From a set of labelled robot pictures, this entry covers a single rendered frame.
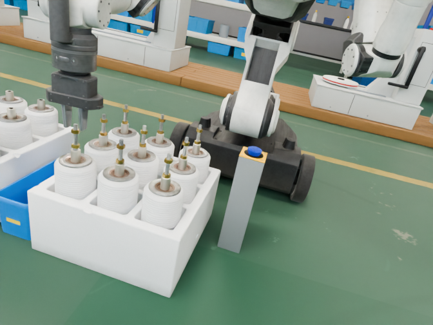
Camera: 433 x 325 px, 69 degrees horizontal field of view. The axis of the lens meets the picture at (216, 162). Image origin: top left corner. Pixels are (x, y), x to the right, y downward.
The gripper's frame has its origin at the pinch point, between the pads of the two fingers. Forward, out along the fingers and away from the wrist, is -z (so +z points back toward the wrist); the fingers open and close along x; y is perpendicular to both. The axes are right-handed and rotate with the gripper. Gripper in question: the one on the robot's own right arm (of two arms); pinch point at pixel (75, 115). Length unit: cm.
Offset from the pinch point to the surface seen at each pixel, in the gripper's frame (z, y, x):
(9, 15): -20, 276, -216
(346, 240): -37, 28, 85
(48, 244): -32.9, -7.3, -3.4
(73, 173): -12.4, -4.4, 1.9
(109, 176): -11.3, -4.2, 10.4
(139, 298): -36.6, -14.0, 22.9
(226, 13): 20, 853, -34
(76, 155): -9.7, -0.9, 0.7
